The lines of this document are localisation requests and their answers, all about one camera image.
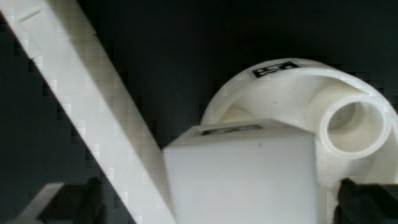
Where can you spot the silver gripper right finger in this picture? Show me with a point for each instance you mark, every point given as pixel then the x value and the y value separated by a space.
pixel 367 203

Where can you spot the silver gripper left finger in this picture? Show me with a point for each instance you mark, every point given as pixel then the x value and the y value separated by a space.
pixel 66 204

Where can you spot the white stool leg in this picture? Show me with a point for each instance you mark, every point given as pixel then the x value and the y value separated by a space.
pixel 241 172

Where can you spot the white round stool seat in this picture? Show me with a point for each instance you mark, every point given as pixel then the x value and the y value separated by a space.
pixel 303 93

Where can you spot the white front fence bar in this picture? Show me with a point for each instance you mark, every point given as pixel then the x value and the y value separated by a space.
pixel 61 44

